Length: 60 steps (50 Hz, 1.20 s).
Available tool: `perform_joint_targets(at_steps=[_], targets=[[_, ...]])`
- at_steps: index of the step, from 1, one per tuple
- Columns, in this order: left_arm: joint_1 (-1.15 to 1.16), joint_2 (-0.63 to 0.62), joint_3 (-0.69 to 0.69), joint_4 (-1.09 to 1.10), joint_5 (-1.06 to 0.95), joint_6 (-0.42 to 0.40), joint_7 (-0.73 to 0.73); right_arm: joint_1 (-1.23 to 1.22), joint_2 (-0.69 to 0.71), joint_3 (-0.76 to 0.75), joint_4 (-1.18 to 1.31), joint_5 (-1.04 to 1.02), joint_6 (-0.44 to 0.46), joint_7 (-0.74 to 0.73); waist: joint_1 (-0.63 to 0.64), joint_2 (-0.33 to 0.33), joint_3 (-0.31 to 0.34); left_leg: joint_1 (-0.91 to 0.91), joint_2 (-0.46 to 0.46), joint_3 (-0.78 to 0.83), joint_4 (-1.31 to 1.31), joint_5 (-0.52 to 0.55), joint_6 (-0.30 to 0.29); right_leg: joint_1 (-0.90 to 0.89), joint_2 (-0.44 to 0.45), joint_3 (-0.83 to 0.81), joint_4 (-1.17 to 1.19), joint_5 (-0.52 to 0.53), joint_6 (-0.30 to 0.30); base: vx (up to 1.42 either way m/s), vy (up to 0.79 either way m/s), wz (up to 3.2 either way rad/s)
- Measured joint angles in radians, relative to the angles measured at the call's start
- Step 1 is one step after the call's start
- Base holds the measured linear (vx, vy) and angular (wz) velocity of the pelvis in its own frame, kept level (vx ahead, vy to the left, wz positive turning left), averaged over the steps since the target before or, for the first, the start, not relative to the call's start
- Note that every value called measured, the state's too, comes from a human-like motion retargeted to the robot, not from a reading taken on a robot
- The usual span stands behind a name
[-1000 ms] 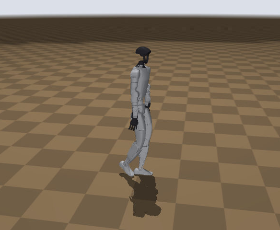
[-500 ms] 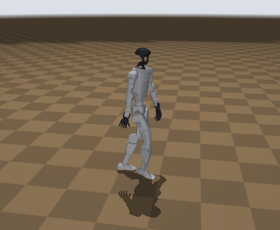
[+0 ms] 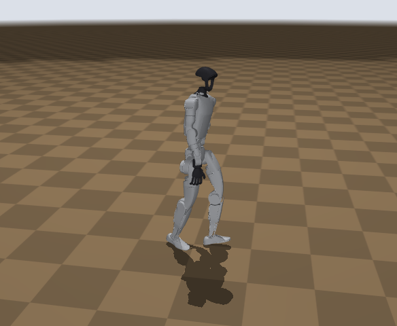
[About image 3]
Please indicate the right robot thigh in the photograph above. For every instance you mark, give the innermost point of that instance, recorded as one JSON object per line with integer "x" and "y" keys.
{"x": 190, "y": 191}

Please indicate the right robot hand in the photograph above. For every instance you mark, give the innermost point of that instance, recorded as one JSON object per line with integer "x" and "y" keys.
{"x": 197, "y": 174}

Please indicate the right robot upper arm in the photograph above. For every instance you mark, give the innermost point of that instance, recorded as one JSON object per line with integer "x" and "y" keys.
{"x": 190, "y": 106}

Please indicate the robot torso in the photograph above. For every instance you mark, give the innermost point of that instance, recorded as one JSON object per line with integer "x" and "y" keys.
{"x": 202, "y": 120}

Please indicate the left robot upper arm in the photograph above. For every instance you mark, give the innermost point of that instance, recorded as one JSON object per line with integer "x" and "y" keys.
{"x": 214, "y": 101}

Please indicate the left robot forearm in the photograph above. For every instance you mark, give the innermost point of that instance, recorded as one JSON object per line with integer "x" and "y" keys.
{"x": 203, "y": 141}

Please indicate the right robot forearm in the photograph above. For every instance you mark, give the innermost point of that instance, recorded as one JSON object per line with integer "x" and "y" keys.
{"x": 194, "y": 146}

